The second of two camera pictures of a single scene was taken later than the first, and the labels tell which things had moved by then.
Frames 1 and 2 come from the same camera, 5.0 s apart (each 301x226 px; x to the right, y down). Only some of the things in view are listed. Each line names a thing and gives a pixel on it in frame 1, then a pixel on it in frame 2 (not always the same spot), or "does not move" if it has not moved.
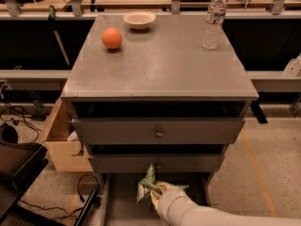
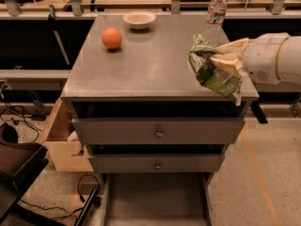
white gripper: x=165 y=199 to x=261 y=59
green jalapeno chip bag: x=148 y=184 to x=213 y=78
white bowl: x=139 y=20 does not move
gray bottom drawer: x=118 y=197 does not move
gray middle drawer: x=164 y=163 does not move
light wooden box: x=64 y=145 does not move
